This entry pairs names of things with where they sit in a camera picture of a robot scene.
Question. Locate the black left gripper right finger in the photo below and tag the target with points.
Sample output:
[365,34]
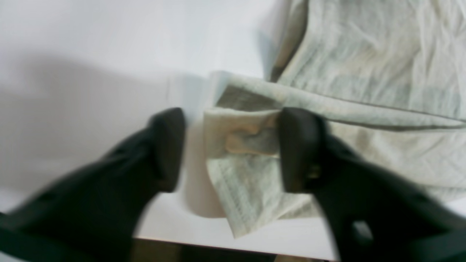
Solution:
[374,215]

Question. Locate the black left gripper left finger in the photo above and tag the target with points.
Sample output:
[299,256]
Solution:
[91,214]

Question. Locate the beige t-shirt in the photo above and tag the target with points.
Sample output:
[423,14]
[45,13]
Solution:
[389,75]

